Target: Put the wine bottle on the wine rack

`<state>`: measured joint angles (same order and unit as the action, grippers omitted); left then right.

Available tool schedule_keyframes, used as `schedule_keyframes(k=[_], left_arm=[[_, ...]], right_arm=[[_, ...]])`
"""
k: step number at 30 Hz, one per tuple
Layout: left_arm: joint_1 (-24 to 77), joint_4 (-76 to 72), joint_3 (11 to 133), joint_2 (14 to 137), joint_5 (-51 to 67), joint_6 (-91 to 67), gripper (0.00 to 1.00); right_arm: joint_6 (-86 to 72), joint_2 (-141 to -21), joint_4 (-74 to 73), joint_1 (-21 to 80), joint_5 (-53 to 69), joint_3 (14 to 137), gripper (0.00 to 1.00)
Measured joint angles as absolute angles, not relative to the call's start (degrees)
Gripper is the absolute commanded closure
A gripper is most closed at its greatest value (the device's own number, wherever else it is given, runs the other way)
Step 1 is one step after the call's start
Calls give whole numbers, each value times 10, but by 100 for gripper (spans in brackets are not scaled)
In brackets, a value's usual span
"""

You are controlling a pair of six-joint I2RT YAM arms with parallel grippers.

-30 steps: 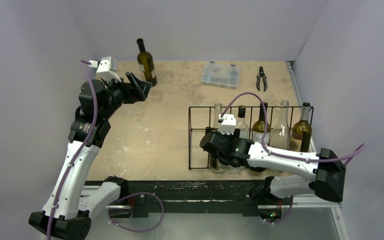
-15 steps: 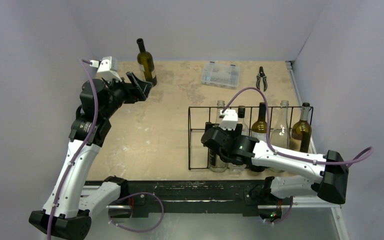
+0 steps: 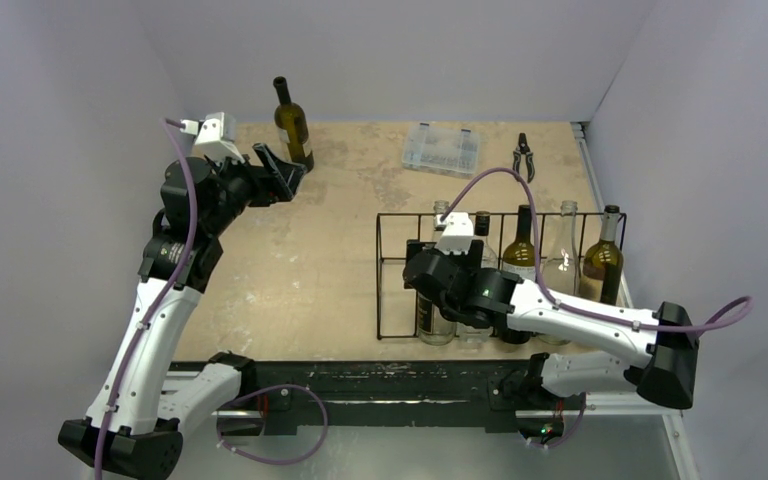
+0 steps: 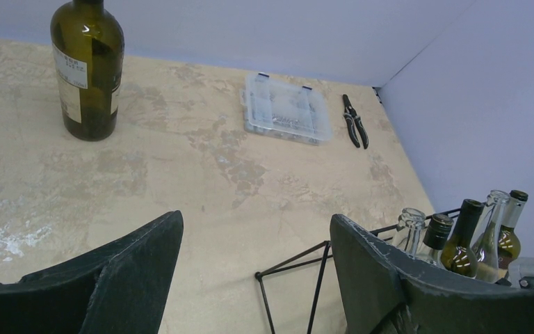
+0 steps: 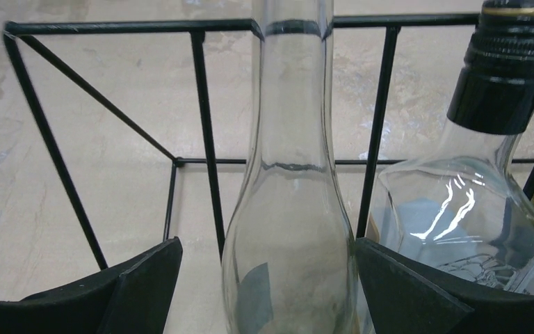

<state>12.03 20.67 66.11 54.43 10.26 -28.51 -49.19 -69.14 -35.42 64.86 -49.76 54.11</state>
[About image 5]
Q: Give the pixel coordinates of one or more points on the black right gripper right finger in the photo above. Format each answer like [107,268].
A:
[405,296]

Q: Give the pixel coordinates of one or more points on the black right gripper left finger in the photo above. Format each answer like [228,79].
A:
[131,297]

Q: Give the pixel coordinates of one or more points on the black wire wine rack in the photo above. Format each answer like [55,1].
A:
[13,33]

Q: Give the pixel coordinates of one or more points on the square clear liquor bottle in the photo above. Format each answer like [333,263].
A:
[458,209]

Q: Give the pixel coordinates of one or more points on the tall clear glass bottle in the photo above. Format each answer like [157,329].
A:
[288,264]

